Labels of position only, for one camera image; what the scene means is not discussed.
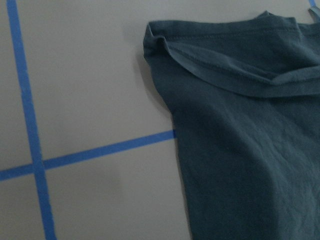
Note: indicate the black graphic t-shirt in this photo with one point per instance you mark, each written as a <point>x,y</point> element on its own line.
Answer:
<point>245,103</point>

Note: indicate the crossing blue tape strip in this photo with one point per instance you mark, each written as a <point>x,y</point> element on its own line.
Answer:
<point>85,155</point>

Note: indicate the long blue tape strip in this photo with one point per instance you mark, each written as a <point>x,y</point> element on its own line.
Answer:
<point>38,168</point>

